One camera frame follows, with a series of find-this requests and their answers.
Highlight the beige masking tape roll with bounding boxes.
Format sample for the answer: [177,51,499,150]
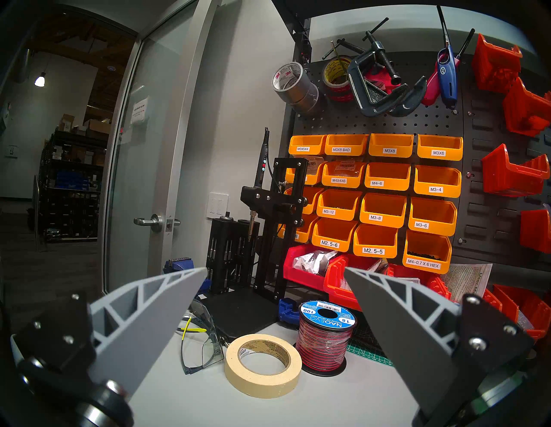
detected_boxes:
[224,334,303,399]

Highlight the orange bin labelled M3-8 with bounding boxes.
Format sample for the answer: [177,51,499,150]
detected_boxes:
[359,192,407,229]

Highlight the orange bin labelled M3X5X4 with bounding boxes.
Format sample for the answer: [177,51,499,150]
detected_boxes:
[288,135,328,156]

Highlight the red tape roll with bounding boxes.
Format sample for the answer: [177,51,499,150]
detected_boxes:
[365,65,403,95]

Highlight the orange parts bin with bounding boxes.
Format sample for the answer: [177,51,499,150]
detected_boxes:
[278,214,320,244]
[301,186,325,215]
[285,156,326,186]

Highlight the orange bin labelled M4-6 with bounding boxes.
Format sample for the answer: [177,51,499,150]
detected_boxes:
[364,162,412,191]

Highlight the orange bin labelled M3-12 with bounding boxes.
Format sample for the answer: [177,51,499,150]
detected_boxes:
[316,189,363,221]

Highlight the orange-red wall bin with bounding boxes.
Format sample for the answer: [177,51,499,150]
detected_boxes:
[520,209,551,254]
[481,143,551,197]
[503,77,551,137]
[471,34,523,94]

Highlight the orange bin labelled M3-4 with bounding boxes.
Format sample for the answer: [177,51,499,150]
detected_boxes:
[413,165,462,198]

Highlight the silver door lever handle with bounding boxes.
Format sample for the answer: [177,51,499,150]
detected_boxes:
[133,214,181,233]

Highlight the orange bin labelled M3X6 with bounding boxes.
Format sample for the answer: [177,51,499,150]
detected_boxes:
[416,134,464,162]

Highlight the orange bin labelled M2.5-6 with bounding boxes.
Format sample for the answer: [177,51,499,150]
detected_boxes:
[311,217,358,252]

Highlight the red long-neck lighter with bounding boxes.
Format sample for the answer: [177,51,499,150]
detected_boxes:
[421,28,476,107]

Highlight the green cutting mat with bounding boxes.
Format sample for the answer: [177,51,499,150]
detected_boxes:
[347,336,394,367]

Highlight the black storage shelving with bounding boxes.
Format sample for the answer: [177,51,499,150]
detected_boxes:
[32,129,108,252]

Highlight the clear safety glasses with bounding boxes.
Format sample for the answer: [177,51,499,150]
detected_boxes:
[179,299,225,375]

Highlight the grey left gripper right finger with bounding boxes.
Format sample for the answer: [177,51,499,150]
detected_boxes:
[344,266,535,427]

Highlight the black tool rack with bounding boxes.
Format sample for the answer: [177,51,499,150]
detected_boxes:
[206,213,261,297]

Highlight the dark grey pegboard panel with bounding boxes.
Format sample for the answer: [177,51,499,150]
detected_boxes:
[293,43,551,276]

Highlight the orange bin labelled M3-6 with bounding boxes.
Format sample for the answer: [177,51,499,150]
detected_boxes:
[408,197,458,236]

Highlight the orange bin labelled M2.5-5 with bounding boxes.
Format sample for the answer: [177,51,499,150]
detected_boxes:
[353,223,399,259]

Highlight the black press stand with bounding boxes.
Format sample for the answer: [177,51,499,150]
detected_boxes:
[200,157,310,340]

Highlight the white light switch plate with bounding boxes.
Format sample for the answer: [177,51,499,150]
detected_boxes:
[207,192,229,220]

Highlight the orange bin labelled M4X4X6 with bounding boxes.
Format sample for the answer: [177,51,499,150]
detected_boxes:
[321,161,366,189]

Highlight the orange bin labelled HEX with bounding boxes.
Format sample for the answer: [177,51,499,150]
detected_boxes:
[402,229,452,275]

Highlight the white paper door notice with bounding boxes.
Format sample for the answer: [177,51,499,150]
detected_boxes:
[130,97,150,126]

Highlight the grey duct tape roll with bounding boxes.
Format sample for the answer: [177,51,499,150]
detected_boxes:
[271,62,321,113]

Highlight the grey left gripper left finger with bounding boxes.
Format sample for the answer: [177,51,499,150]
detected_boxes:
[9,267,208,427]

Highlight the orange bin labelled M3X8 BAD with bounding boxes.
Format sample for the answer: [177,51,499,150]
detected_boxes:
[324,134,370,157]

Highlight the yellow tape roll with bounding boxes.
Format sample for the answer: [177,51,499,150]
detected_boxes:
[322,55,354,103]

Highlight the red wire spool blue label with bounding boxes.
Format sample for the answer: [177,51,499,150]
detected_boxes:
[295,300,359,377]

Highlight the clear bag with leaflet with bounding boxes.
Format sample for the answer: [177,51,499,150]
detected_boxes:
[441,263,493,304]

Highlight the blue long-neck lighter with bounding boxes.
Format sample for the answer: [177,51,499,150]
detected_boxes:
[436,4,459,109]

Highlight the glass door grey frame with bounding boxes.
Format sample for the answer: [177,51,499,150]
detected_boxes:
[101,0,224,293]

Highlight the small blue clamp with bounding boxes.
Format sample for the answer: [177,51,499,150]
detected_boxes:
[278,298,302,325]

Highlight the white plastic parts bag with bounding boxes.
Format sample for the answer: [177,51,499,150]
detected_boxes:
[293,250,341,276]

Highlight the dark red shelf bin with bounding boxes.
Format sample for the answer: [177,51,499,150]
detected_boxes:
[283,244,341,292]

